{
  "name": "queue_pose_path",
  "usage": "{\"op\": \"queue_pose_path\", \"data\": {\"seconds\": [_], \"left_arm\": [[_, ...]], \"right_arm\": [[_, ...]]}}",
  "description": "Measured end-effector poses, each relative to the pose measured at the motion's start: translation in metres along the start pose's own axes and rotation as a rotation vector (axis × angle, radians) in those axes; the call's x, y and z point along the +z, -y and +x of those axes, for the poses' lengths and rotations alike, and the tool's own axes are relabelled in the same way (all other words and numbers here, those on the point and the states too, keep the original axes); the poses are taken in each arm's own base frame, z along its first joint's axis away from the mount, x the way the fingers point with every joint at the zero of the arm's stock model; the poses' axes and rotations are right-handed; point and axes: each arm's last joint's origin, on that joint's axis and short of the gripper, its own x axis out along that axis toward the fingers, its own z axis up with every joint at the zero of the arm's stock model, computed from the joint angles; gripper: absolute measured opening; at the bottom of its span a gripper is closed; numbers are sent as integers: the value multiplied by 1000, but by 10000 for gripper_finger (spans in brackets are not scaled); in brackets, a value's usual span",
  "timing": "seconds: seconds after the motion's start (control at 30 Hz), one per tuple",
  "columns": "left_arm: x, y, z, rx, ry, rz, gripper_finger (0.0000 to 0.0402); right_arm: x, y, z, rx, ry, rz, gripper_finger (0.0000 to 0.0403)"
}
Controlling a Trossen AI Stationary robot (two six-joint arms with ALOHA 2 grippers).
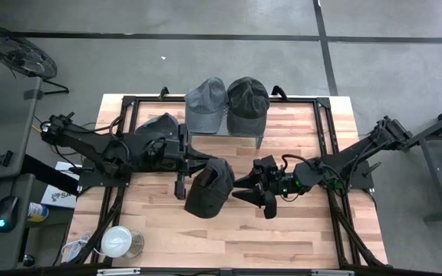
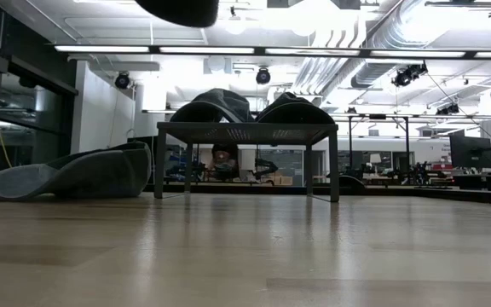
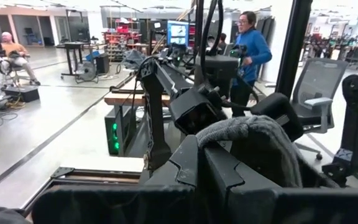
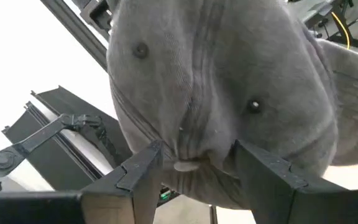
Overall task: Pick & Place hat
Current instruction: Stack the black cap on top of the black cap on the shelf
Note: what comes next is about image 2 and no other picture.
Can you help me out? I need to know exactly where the black ceiling light cluster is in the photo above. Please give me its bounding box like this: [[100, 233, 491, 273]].
[[390, 61, 430, 89]]

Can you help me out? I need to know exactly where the black cap with white label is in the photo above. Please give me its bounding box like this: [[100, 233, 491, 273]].
[[134, 0, 221, 28]]

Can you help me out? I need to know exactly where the silver ventilation duct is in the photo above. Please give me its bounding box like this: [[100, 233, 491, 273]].
[[292, 0, 424, 100]]

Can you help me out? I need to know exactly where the black metal stand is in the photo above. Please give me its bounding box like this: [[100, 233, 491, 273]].
[[346, 113, 412, 181]]

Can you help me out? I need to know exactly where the black aluminium table frame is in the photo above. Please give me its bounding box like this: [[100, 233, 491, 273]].
[[142, 182, 491, 207]]

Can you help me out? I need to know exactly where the person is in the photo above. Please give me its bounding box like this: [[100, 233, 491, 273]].
[[210, 143, 240, 181]]

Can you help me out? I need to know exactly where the black ceiling spotlight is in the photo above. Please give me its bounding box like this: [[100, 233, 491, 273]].
[[255, 67, 273, 86], [113, 71, 133, 91]]

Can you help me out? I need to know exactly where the grey perforated metal riser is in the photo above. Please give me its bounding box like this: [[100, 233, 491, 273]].
[[153, 121, 340, 204]]

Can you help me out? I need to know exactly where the grey cap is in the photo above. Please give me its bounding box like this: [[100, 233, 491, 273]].
[[0, 141, 153, 202], [168, 88, 256, 125]]

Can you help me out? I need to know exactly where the cardboard box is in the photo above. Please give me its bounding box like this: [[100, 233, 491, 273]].
[[266, 172, 294, 187]]

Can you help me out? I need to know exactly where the black computer monitor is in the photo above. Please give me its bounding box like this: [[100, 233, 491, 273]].
[[448, 134, 491, 171]]

